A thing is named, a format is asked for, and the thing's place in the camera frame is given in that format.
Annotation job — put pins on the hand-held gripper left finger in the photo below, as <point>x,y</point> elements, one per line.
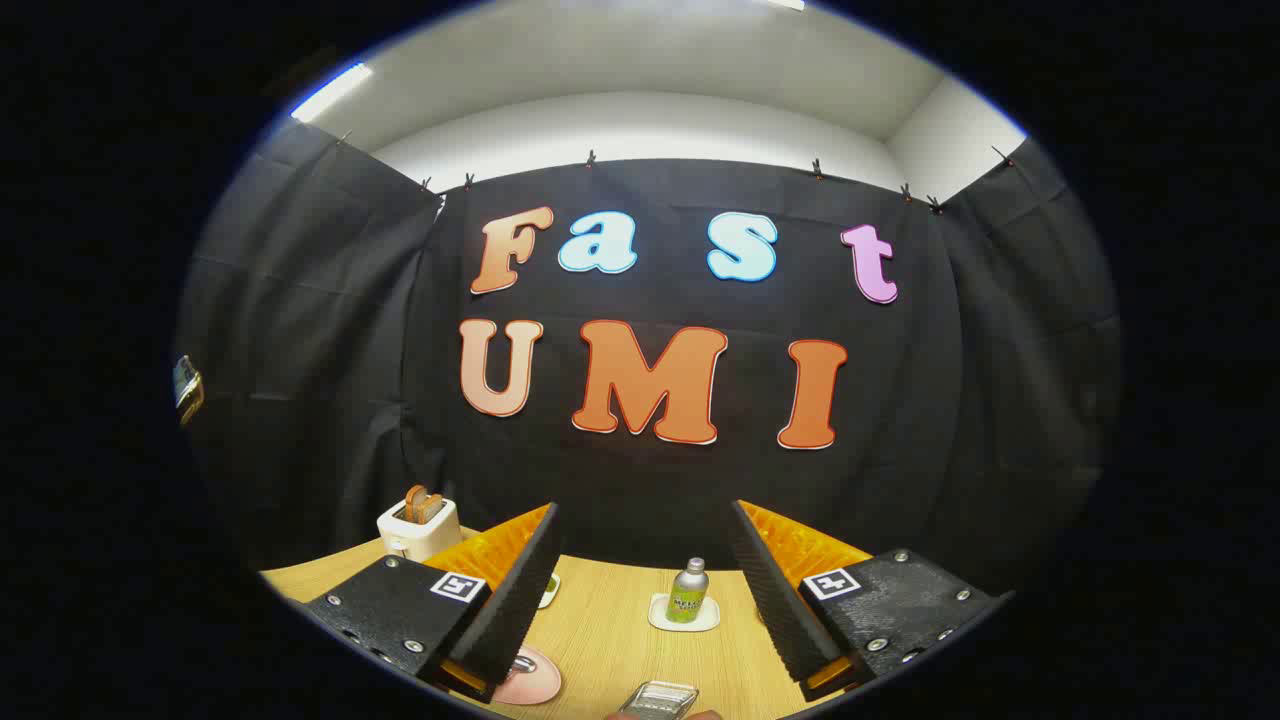
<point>520,600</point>

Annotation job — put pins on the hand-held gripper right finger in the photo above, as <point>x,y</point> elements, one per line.
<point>775,600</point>

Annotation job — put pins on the white divided dish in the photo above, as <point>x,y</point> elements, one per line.
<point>549,592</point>

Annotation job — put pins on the pink round plate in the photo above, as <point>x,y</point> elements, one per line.
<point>535,685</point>

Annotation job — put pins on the green drink bottle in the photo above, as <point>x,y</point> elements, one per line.
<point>687,600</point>

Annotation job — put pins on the white square coaster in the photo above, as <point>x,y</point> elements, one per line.
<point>660,618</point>

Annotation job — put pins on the toast bread slice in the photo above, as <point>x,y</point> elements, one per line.
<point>435,510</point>
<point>413,502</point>

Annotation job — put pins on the white toaster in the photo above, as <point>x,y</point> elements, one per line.
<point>405,535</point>

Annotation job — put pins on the yellow and white object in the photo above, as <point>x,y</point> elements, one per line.
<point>187,388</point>

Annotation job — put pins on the row of black cloth clips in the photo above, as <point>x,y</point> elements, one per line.
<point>590,158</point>

